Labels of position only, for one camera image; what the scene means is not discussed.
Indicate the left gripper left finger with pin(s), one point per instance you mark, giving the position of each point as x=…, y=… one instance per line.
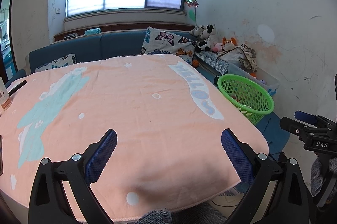
x=48, y=200

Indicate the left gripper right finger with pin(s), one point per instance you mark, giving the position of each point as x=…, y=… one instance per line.
x=289, y=201

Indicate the grey gloved right hand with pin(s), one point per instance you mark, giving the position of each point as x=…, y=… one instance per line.
x=323, y=180

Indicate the green plastic waste basket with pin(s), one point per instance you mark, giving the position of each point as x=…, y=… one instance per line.
x=249, y=98

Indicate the clear plastic toy bin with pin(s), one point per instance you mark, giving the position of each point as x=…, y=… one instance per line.
x=264, y=79

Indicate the black smartphone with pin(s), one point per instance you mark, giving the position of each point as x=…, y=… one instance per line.
x=1, y=156

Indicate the pink table blanket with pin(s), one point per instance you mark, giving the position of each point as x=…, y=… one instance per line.
x=168, y=119

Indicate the white bottle red cap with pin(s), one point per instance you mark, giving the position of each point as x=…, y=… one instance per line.
x=5, y=99

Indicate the beige patterned cloth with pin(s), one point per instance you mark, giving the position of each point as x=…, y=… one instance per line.
x=241, y=56

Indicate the black remote control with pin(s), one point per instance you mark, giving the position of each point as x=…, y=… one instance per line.
x=17, y=87

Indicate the small orange ball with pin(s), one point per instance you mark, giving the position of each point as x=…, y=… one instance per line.
x=195, y=63

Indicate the pink pig plush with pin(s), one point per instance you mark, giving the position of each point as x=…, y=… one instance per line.
x=217, y=47

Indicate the orange fox plush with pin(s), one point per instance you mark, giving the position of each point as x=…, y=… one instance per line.
x=229, y=44

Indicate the cow plush toy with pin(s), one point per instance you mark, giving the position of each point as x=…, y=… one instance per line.
x=209, y=38

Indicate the grey plush toy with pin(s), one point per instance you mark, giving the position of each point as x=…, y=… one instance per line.
x=197, y=31

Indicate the butterfly print pillow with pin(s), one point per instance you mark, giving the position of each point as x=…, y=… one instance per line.
x=162, y=42

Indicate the teal tissue pack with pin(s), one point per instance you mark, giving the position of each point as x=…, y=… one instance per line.
x=91, y=32

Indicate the colourful pinwheel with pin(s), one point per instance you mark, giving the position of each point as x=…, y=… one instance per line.
x=192, y=10

